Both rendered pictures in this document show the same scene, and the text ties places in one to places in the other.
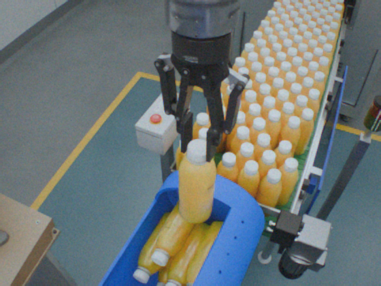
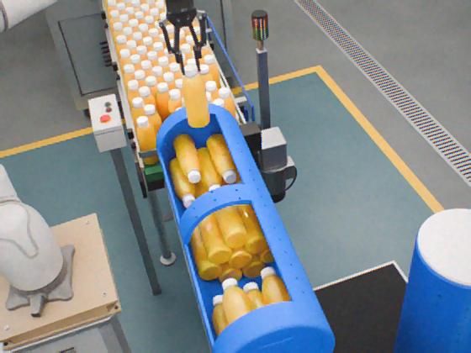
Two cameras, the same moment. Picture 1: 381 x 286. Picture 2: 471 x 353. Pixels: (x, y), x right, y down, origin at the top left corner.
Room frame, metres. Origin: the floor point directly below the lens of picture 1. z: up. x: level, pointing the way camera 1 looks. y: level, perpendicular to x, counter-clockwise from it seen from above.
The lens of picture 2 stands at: (-0.84, 0.78, 2.36)
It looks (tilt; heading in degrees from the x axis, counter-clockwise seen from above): 43 degrees down; 323
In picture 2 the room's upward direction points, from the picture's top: 6 degrees counter-clockwise
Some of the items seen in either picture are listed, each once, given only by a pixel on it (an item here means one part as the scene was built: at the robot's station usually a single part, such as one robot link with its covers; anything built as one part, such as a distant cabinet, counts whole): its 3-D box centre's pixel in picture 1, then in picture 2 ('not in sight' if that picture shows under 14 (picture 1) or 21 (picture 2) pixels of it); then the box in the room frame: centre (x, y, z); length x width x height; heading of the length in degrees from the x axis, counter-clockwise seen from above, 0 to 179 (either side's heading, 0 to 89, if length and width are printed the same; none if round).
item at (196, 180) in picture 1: (196, 184); (195, 97); (0.37, -0.01, 1.33); 0.07 x 0.07 x 0.18
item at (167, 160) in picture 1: (171, 206); (136, 223); (0.83, 0.09, 0.50); 0.04 x 0.04 x 1.00; 64
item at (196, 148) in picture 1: (199, 150); (190, 70); (0.37, -0.02, 1.43); 0.04 x 0.04 x 0.02
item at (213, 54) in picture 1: (201, 55); (180, 10); (0.38, -0.01, 1.61); 0.08 x 0.07 x 0.09; 64
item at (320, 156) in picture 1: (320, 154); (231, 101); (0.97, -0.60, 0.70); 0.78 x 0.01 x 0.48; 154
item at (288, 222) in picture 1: (284, 229); (249, 139); (0.47, -0.28, 0.95); 0.10 x 0.07 x 0.10; 64
